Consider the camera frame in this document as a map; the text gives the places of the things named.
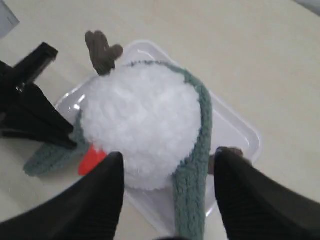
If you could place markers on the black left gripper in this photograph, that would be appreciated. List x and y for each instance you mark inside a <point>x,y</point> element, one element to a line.
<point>23,114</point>

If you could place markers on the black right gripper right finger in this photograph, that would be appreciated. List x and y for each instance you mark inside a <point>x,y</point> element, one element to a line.
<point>255,207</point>

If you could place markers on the white plush snowman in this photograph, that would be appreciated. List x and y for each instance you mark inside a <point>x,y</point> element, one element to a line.
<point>158,115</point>

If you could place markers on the white rectangular tray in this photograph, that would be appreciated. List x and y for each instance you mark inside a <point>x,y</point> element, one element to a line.
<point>229,130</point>

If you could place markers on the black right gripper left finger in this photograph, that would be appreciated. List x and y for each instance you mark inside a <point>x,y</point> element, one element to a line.
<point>88,210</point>

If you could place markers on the green knitted scarf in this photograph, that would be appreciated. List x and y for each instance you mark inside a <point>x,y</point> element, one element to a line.
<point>188,192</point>

